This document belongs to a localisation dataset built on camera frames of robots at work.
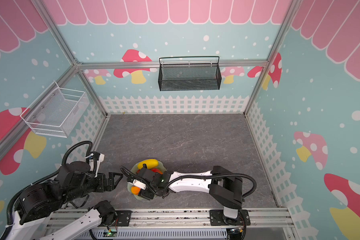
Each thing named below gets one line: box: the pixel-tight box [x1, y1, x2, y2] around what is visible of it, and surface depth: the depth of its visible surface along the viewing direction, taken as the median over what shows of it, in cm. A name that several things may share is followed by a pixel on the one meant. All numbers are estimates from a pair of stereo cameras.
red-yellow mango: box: [131, 186, 141, 195], surface depth 76 cm
